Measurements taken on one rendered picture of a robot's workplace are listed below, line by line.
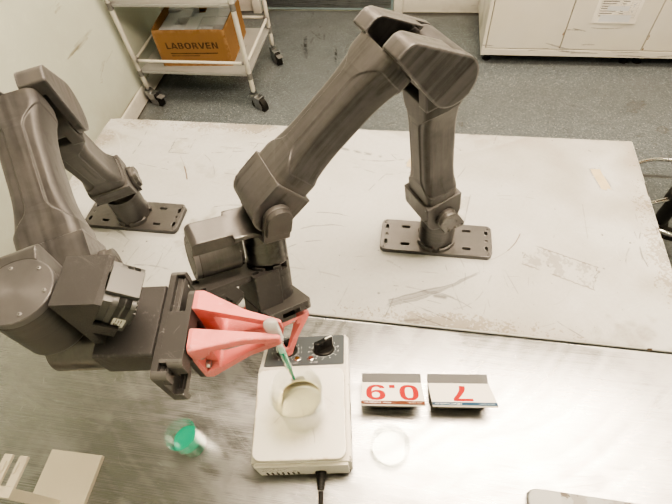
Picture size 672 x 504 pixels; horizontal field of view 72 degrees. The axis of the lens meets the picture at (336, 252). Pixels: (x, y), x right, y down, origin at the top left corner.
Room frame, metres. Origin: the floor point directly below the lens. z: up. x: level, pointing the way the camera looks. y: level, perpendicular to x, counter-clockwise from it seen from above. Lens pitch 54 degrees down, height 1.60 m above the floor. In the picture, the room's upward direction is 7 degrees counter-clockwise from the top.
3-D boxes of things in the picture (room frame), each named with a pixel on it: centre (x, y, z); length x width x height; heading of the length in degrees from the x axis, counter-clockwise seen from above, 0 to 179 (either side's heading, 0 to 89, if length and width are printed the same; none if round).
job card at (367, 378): (0.23, -0.06, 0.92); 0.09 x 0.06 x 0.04; 82
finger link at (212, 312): (0.19, 0.11, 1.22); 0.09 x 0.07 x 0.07; 85
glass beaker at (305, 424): (0.19, 0.06, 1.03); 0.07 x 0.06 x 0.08; 45
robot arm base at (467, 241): (0.50, -0.19, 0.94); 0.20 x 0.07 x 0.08; 76
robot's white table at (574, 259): (0.61, -0.01, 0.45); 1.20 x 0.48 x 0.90; 76
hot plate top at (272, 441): (0.19, 0.07, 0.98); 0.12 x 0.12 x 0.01; 85
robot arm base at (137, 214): (0.65, 0.40, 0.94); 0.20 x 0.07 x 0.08; 76
